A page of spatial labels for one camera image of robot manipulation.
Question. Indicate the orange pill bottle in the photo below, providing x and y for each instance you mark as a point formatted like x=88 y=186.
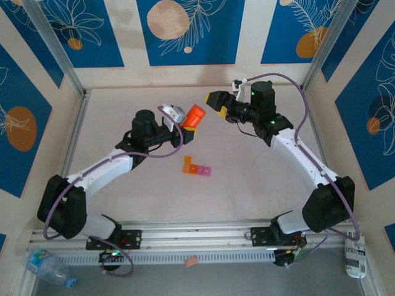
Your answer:
x=194 y=116

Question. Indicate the orange pink pill organizer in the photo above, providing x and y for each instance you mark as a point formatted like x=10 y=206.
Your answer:
x=200 y=171

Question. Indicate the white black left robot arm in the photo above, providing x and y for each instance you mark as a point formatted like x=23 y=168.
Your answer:
x=102 y=169

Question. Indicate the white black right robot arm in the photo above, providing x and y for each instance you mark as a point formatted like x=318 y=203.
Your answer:
x=296 y=157

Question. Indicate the orange tape piece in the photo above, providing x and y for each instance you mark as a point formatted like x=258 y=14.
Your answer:
x=190 y=262

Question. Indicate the black control board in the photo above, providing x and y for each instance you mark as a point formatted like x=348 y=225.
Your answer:
x=109 y=256
x=284 y=259

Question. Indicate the clear plastic water bottle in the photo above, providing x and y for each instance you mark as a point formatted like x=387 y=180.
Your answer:
x=46 y=266

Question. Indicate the newspaper wrapped package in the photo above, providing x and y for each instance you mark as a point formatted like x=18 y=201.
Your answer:
x=355 y=253

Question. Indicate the aluminium table side rail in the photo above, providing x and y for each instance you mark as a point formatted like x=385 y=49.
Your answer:
x=311 y=114
x=77 y=129

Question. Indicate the blue floral wall poster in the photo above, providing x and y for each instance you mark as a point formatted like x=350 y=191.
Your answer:
x=102 y=52
x=277 y=37
x=216 y=46
x=342 y=46
x=43 y=58
x=18 y=92
x=355 y=138

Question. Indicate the aluminium corner post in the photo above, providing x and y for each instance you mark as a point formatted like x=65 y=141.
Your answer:
x=327 y=46
x=57 y=46

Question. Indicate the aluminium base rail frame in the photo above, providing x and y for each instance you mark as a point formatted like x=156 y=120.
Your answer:
x=197 y=234

